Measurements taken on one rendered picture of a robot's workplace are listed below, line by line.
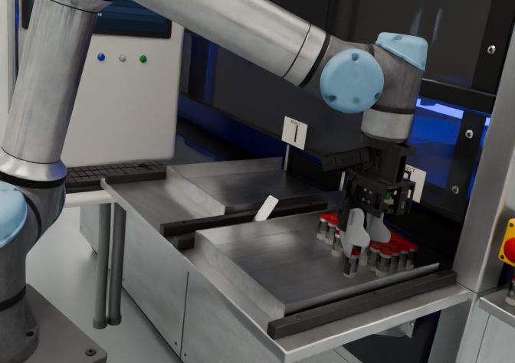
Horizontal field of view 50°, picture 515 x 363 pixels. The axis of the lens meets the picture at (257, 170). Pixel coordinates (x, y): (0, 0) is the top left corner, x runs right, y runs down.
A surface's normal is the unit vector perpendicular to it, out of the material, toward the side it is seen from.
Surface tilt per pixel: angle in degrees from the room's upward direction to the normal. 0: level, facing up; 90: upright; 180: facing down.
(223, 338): 90
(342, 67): 90
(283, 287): 0
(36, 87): 90
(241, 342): 90
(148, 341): 0
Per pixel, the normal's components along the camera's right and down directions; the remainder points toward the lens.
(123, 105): 0.57, 0.32
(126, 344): 0.12, -0.95
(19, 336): 0.91, -0.07
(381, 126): -0.44, 0.21
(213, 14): -0.04, 0.42
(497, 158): -0.81, 0.07
